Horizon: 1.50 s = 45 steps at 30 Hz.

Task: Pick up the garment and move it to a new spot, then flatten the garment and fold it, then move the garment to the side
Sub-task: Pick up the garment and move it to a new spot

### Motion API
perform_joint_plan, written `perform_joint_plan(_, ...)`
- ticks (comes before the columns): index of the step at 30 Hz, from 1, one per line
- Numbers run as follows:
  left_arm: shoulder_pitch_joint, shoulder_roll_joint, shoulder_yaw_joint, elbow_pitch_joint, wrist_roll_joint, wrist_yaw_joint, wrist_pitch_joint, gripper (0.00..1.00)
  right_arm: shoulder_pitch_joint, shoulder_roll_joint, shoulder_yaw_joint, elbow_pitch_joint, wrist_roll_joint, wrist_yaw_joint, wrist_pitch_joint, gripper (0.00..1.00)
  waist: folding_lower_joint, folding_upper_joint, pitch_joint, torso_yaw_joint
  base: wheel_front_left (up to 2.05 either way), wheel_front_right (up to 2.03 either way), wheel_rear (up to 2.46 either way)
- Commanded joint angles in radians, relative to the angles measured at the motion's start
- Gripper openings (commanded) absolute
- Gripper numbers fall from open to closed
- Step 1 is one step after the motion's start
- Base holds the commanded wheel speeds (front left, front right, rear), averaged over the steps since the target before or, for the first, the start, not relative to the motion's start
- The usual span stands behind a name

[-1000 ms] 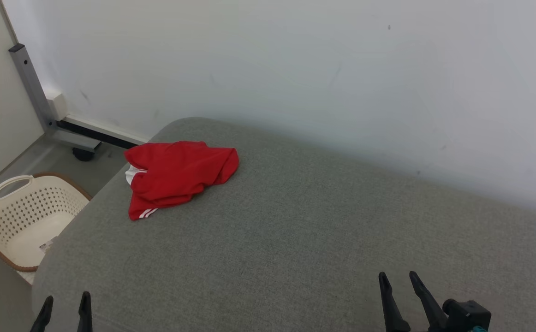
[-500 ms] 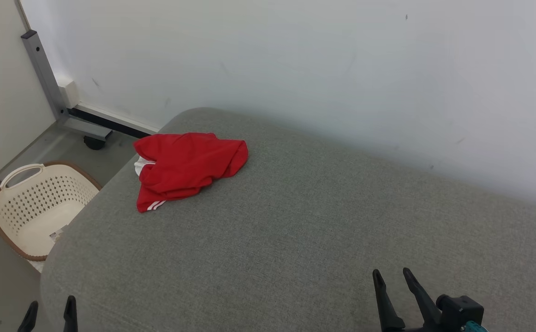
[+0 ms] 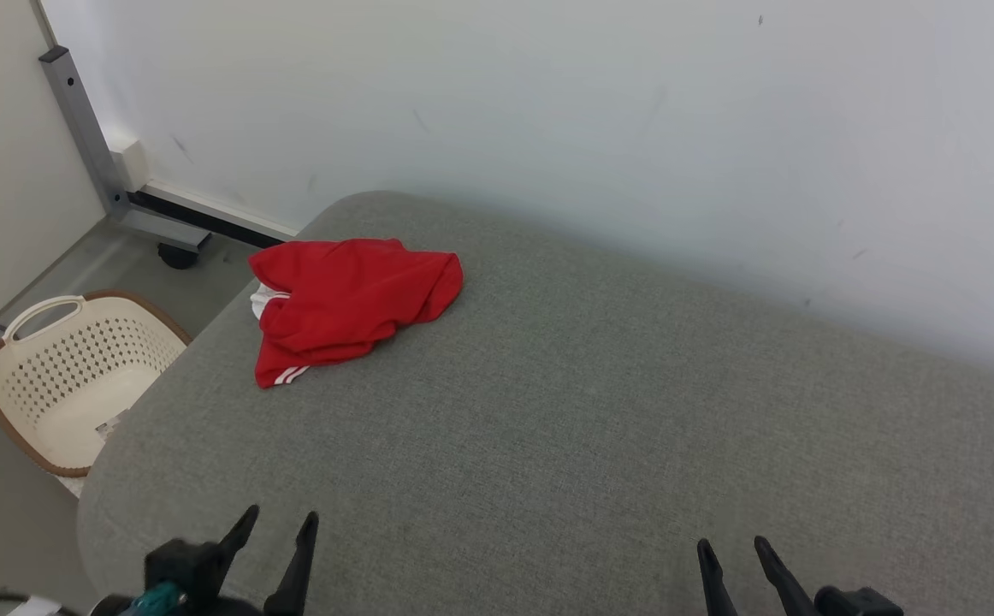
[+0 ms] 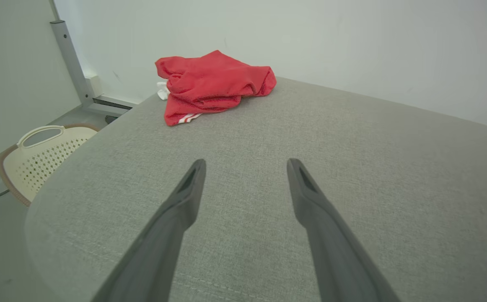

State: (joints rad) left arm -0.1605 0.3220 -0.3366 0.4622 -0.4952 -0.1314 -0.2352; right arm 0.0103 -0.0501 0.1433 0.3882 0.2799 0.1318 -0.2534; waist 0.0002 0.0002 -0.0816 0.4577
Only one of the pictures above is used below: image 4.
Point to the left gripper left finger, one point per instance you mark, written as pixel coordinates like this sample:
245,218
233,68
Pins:
155,260

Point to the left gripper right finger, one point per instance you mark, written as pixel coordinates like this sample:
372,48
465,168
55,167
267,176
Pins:
335,268

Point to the cream perforated laundry basket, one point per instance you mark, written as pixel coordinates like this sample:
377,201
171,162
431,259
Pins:
46,163

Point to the black frame foot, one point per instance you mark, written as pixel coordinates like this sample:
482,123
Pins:
111,119

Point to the white wall box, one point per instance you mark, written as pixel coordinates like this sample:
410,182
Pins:
94,86

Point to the grey metal frame post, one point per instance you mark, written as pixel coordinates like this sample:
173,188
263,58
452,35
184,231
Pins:
69,54

